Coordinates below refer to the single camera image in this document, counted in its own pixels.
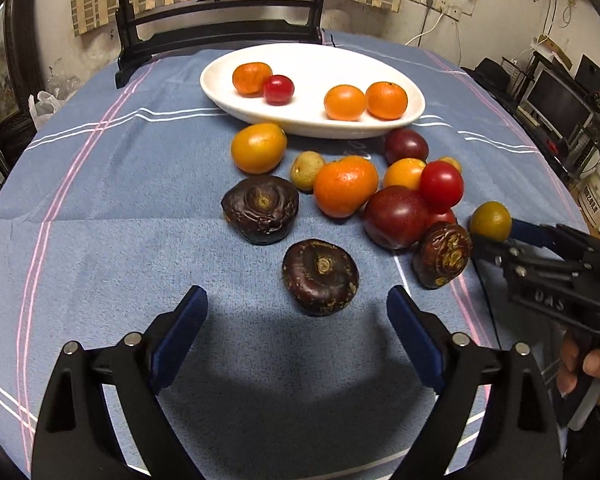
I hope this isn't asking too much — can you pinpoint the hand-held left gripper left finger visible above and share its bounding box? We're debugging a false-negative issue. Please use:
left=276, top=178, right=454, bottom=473
left=31, top=285, right=209, bottom=480

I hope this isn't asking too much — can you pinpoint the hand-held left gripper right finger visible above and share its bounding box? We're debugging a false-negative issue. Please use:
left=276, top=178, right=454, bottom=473
left=386, top=285, right=563, bottom=480

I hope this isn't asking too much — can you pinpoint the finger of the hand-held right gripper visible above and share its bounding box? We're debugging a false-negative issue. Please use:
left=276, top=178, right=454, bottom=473
left=507, top=217, right=600, bottom=261
left=471, top=237, right=588, bottom=281

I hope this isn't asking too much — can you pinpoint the olive yellow cherry tomato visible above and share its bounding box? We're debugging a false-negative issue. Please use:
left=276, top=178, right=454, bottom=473
left=469, top=201, right=512, bottom=242

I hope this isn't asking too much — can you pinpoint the white oval plate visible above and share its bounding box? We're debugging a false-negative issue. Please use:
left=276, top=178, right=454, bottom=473
left=200, top=43, right=426, bottom=140

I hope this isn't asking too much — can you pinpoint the dark brown water chestnut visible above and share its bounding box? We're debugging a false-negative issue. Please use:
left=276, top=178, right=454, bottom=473
left=282, top=240, right=360, bottom=317
left=412, top=222, right=474, bottom=290
left=221, top=175, right=300, bottom=246

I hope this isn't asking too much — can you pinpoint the cardboard box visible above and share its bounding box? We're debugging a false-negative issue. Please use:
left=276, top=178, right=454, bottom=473
left=572, top=175, right=600, bottom=241

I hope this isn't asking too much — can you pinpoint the large dark red plum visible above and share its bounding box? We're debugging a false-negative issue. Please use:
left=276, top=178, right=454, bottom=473
left=363, top=185, right=429, bottom=251

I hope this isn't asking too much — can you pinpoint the orange cherry tomato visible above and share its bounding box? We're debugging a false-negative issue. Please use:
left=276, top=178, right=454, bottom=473
left=230, top=123, right=288, bottom=174
left=383, top=158, right=427, bottom=192
left=324, top=84, right=367, bottom=122

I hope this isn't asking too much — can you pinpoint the computer monitor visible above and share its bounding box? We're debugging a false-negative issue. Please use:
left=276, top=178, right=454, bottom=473
left=522, top=67, right=596, bottom=133

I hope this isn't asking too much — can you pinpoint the blue striped tablecloth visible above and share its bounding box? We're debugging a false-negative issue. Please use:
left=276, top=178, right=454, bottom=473
left=0, top=30, right=600, bottom=480

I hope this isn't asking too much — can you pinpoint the large tangerine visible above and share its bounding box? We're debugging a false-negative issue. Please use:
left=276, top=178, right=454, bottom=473
left=313, top=156, right=380, bottom=219

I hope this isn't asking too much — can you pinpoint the black bag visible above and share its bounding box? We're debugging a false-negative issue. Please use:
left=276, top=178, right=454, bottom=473
left=474, top=57, right=512, bottom=88

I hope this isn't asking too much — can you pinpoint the black speaker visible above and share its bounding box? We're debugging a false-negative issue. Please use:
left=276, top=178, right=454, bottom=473
left=575, top=54, right=600, bottom=98

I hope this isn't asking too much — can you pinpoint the small red cherry tomato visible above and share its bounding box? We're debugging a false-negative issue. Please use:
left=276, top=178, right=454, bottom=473
left=263, top=75, right=295, bottom=106

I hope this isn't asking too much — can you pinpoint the white plastic bag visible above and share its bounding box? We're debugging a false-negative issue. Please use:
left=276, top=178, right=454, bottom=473
left=27, top=90, right=68, bottom=131

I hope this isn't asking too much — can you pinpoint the round embroidered screen dark stand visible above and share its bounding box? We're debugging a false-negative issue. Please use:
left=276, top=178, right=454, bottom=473
left=114, top=0, right=326, bottom=90

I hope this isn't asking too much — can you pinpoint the dark wooden cabinet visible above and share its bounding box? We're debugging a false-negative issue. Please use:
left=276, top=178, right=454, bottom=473
left=0, top=0, right=48, bottom=191

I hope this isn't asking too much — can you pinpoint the white cable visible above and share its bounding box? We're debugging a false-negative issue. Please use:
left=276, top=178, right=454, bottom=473
left=404, top=7, right=446, bottom=47

